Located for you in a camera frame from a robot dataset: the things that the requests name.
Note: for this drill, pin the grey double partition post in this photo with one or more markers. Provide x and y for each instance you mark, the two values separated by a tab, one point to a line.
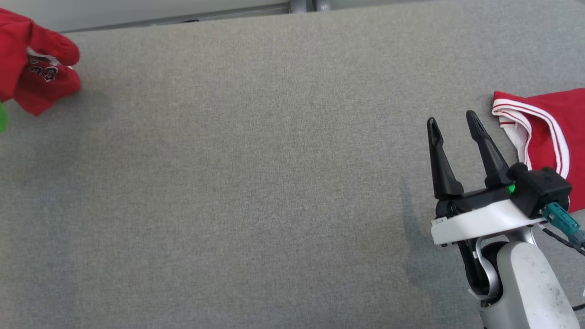
299	5

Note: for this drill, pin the red shorts with white stripe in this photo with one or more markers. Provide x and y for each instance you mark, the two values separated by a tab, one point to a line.
13	45

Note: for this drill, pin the red jersey with white sleeves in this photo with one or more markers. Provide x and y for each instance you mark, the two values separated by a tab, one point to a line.
571	109

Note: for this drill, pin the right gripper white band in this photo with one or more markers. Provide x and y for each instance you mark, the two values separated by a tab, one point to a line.
480	219

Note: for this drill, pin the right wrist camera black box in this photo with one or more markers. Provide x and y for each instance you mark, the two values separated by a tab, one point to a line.
544	187

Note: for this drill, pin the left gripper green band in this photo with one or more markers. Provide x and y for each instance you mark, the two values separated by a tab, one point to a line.
3	119

